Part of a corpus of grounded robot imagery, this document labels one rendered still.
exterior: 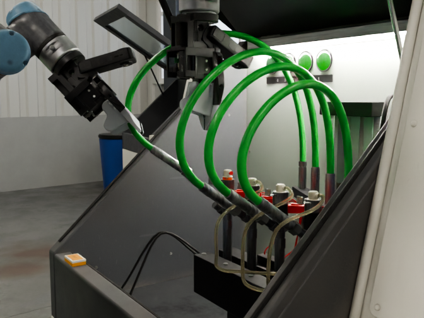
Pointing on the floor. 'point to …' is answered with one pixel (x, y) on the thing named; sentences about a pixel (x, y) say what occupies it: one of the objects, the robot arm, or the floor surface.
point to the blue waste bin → (110, 156)
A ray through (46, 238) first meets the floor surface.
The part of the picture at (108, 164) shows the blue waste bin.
